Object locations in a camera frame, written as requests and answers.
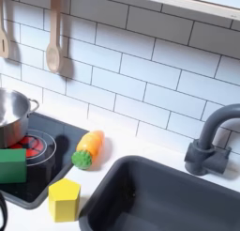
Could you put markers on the orange toy carrot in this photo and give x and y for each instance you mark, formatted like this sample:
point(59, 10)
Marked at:
point(90, 144)

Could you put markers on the yellow block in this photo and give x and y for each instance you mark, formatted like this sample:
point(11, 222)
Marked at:
point(64, 200)

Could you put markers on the green block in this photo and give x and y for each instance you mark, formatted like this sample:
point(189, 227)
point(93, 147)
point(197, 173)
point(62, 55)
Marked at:
point(12, 166)

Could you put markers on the black stove top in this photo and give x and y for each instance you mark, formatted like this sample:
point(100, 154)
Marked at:
point(59, 153)

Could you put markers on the wooden spoon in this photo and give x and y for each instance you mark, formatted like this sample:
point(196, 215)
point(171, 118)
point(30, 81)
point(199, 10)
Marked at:
point(54, 56)

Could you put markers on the dark grey sink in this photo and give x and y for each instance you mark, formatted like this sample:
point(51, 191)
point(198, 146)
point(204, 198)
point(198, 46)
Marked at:
point(156, 194)

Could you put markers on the dark grey tap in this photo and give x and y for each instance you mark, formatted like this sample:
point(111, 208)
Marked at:
point(203, 156)

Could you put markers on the steel pot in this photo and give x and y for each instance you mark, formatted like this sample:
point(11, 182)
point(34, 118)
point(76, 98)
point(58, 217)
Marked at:
point(12, 128)

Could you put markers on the wooden slotted spatula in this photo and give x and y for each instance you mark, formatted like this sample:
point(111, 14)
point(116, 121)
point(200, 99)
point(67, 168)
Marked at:
point(3, 43)

